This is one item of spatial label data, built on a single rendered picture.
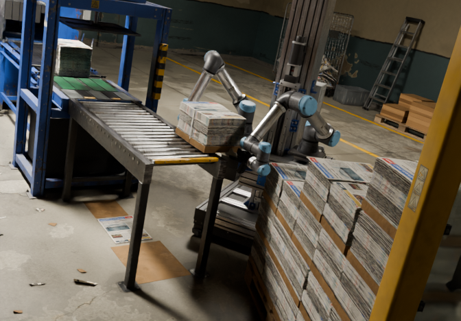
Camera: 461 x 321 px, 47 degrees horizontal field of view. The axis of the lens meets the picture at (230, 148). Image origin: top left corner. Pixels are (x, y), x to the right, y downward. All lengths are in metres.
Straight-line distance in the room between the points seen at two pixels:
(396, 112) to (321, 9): 5.91
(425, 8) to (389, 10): 0.83
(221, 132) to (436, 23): 7.69
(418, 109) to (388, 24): 2.53
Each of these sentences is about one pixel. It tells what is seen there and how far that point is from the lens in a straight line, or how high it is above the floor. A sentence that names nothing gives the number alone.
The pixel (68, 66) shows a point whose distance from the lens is 4.84.
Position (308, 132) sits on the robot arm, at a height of 0.97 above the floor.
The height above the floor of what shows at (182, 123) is 0.90.
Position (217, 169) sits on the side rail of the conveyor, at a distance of 3.22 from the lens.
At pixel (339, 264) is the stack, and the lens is 2.35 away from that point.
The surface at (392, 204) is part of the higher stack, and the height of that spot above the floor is 1.18.
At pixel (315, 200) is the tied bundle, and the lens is 2.60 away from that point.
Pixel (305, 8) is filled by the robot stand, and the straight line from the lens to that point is 3.75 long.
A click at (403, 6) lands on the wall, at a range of 11.04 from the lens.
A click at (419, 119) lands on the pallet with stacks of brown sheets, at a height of 0.31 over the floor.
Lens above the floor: 1.81
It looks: 17 degrees down
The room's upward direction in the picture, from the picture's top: 11 degrees clockwise
